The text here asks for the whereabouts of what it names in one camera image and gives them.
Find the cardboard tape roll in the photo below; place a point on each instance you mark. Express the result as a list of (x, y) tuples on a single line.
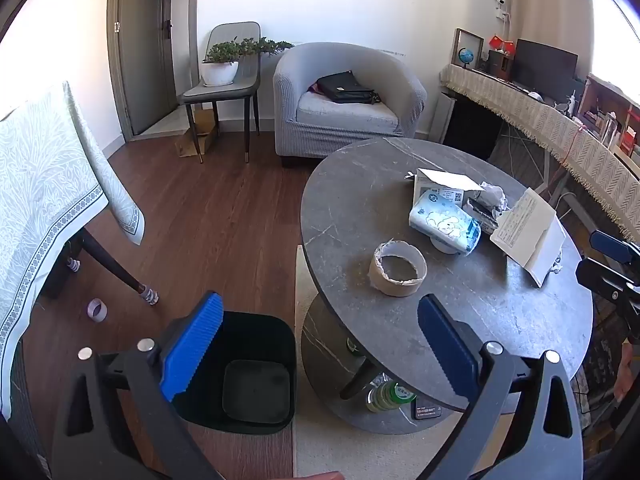
[(397, 287)]

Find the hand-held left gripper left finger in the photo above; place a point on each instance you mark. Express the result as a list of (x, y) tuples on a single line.
[(192, 345)]

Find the flat cardboard piece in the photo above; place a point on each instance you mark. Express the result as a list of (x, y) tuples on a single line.
[(192, 142)]

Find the green labelled plastic bottle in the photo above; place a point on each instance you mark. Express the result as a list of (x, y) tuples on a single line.
[(387, 395)]

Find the black cabinet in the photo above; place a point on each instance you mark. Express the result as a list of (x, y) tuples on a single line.
[(472, 127)]

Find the grey door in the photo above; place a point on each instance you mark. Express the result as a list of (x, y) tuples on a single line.
[(145, 60)]

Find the black plastic trash bin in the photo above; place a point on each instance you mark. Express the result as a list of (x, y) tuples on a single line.
[(260, 390)]

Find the brown wooden box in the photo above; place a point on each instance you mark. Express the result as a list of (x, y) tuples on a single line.
[(500, 65)]

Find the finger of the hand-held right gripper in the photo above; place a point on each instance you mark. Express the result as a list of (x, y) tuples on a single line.
[(602, 276), (612, 245)]

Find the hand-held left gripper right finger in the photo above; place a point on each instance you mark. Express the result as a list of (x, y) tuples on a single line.
[(447, 350)]

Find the dark table leg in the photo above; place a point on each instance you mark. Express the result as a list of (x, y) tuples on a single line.
[(110, 260)]

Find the blue white tissue pack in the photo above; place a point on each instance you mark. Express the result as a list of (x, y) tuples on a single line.
[(442, 222)]

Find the black leather bag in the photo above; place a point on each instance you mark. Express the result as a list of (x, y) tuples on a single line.
[(345, 87)]

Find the potted plant white pot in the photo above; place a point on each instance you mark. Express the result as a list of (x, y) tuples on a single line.
[(220, 72)]

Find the grey armchair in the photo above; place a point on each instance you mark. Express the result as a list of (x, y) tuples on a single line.
[(350, 115)]

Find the black monitor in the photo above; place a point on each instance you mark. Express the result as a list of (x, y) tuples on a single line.
[(545, 67)]

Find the wooden picture frame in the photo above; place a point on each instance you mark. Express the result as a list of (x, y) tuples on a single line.
[(475, 42)]

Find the wooden bookshelf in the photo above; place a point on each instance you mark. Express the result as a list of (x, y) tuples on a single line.
[(610, 110)]

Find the open white carton box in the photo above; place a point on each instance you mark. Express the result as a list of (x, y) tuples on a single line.
[(445, 180)]

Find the small white paper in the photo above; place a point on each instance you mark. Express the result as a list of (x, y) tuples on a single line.
[(555, 266)]

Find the round grey marble table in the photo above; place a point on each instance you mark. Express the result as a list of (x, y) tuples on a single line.
[(360, 200)]

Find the small blue globe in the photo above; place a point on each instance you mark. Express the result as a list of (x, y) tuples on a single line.
[(465, 56)]

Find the small red flags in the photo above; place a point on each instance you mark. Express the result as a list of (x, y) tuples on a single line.
[(500, 44)]

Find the pink cloth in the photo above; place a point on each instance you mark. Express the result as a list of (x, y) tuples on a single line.
[(313, 88)]

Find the white round lid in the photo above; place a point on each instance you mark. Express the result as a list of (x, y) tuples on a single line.
[(445, 247)]

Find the beige curtain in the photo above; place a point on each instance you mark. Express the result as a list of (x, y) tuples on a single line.
[(550, 5)]

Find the beige rug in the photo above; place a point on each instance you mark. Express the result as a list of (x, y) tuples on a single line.
[(320, 440)]

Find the side desk with lace cloth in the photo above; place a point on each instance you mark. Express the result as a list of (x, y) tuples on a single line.
[(550, 130)]

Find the table with patterned tablecloth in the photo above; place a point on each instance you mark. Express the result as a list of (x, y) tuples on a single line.
[(45, 185)]

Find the white security camera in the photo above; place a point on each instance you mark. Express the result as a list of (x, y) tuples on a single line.
[(501, 2)]

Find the purple tape roll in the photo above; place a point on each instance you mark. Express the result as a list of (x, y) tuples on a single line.
[(95, 315)]

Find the grey dining chair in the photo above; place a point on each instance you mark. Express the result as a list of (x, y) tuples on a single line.
[(225, 95)]

